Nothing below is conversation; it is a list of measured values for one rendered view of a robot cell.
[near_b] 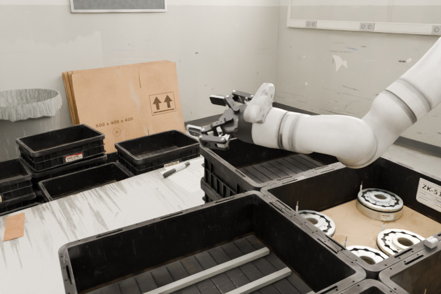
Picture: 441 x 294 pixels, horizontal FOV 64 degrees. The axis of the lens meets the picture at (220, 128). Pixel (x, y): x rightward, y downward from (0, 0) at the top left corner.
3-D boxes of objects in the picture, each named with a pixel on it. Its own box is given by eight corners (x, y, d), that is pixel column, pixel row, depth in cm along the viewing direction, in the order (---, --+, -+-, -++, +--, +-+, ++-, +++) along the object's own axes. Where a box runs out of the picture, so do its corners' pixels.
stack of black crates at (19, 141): (96, 186, 242) (88, 122, 227) (115, 207, 217) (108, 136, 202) (27, 207, 217) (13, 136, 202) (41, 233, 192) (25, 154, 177)
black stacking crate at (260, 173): (300, 156, 124) (303, 125, 120) (372, 193, 99) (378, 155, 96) (198, 182, 106) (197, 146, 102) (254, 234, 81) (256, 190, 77)
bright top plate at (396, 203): (373, 186, 93) (374, 184, 93) (411, 203, 85) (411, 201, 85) (349, 197, 88) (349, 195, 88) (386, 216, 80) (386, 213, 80)
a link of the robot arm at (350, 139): (270, 139, 60) (287, 153, 67) (366, 160, 52) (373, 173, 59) (283, 101, 61) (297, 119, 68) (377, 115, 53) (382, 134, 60)
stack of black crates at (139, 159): (178, 193, 234) (175, 128, 219) (205, 212, 211) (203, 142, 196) (120, 213, 210) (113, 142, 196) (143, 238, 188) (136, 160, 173)
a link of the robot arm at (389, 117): (355, 180, 62) (421, 127, 59) (347, 168, 54) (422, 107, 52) (329, 151, 65) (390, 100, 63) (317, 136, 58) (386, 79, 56)
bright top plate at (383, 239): (401, 226, 76) (401, 224, 76) (446, 254, 67) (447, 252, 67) (365, 238, 72) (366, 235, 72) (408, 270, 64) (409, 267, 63)
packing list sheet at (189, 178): (223, 150, 157) (223, 149, 157) (259, 168, 140) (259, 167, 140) (157, 170, 138) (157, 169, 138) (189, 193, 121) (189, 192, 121)
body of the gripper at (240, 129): (258, 155, 67) (218, 145, 72) (277, 125, 72) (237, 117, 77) (250, 127, 62) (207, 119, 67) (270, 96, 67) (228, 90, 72)
